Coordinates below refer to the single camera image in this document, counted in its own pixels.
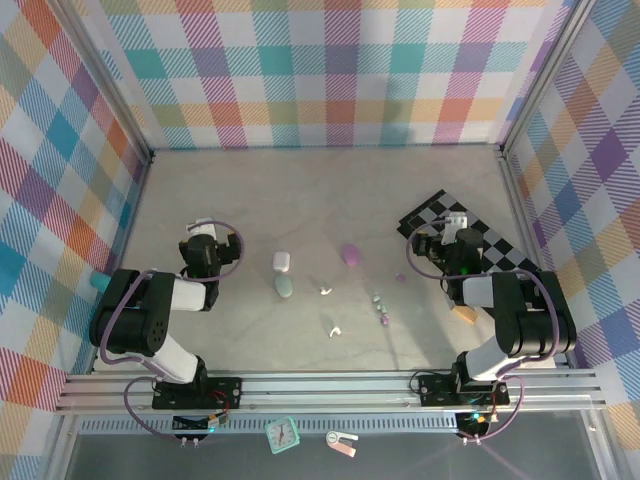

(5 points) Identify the teal alarm clock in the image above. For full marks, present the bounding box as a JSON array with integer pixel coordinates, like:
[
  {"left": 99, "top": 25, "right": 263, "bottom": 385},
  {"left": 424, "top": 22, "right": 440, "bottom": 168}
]
[{"left": 263, "top": 416, "right": 301, "bottom": 455}]

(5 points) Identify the small wooden block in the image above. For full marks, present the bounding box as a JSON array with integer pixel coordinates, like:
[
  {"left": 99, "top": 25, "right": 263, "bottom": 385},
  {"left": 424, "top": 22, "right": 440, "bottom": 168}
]
[{"left": 452, "top": 304, "right": 479, "bottom": 327}]

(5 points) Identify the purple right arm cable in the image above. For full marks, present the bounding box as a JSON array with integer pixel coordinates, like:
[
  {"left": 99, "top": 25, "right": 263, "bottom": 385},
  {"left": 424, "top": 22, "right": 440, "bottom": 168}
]
[{"left": 405, "top": 219, "right": 559, "bottom": 442}]

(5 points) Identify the slotted metal cable strip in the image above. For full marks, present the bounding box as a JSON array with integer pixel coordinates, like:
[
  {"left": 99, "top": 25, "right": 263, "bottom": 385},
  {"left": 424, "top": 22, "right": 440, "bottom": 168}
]
[{"left": 79, "top": 418, "right": 460, "bottom": 434}]

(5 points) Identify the small controller board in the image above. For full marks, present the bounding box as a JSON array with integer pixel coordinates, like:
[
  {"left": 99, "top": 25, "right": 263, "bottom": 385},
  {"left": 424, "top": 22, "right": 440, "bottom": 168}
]
[
  {"left": 172, "top": 412, "right": 231, "bottom": 441},
  {"left": 457, "top": 410, "right": 501, "bottom": 441}
]

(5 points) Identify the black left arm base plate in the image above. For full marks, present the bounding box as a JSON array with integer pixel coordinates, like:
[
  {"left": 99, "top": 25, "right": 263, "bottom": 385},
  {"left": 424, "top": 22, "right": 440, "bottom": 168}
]
[{"left": 151, "top": 377, "right": 244, "bottom": 411}]

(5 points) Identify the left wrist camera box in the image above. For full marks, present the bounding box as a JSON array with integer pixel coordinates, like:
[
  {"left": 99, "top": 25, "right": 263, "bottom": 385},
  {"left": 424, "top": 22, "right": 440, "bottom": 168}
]
[{"left": 187, "top": 217, "right": 221, "bottom": 240}]

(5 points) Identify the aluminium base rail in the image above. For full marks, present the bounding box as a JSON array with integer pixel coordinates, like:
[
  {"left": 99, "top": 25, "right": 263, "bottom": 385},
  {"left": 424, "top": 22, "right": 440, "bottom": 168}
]
[{"left": 53, "top": 369, "right": 607, "bottom": 415}]

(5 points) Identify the aluminium side rail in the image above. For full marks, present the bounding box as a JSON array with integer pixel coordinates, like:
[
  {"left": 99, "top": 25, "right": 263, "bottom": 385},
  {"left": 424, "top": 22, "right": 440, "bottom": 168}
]
[
  {"left": 92, "top": 154, "right": 151, "bottom": 374},
  {"left": 499, "top": 147, "right": 574, "bottom": 371}
]

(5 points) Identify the aluminium corner post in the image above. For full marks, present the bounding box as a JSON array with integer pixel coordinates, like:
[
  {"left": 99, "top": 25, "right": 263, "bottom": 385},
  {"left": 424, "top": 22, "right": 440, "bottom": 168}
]
[
  {"left": 498, "top": 0, "right": 599, "bottom": 159},
  {"left": 47, "top": 0, "right": 154, "bottom": 166}
]

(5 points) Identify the black grey folding chessboard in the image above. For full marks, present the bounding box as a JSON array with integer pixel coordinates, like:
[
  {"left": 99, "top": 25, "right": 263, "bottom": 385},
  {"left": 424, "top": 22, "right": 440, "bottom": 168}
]
[{"left": 397, "top": 188, "right": 544, "bottom": 275}]

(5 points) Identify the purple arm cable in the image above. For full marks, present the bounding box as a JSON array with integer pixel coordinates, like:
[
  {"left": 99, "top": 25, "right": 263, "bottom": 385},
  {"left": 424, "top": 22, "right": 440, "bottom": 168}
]
[
  {"left": 98, "top": 219, "right": 245, "bottom": 441},
  {"left": 405, "top": 219, "right": 559, "bottom": 442}
]

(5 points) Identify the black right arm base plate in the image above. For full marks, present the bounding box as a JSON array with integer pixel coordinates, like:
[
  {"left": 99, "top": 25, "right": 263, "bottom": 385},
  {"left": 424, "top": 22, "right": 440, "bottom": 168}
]
[{"left": 417, "top": 372, "right": 511, "bottom": 407}]

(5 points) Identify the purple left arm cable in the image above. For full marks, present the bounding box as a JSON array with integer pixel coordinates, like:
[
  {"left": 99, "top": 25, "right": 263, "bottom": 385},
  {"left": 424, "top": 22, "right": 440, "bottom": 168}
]
[{"left": 98, "top": 219, "right": 245, "bottom": 441}]

